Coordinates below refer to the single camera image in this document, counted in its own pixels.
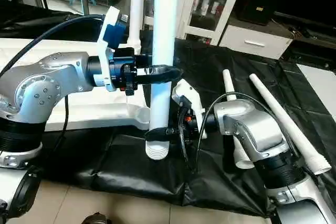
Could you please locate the white drawer unit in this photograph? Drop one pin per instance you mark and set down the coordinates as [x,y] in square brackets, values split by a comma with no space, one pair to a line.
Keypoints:
[254,41]

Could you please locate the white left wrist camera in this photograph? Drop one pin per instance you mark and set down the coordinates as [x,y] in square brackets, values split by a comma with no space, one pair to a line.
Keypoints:
[111,35]

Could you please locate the black mat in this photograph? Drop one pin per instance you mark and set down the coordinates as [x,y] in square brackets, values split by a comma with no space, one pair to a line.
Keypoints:
[131,166]

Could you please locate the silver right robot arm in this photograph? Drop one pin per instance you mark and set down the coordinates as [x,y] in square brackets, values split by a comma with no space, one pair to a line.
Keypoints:
[252,129]

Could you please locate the white glass door cabinet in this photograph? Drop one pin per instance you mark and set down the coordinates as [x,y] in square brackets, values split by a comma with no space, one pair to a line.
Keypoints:
[210,6]

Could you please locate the white plastic table leg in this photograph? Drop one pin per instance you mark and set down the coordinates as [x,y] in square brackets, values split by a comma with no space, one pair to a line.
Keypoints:
[136,9]
[231,85]
[164,30]
[283,119]

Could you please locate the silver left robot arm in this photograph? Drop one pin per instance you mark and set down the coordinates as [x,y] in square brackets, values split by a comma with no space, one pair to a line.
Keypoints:
[47,82]

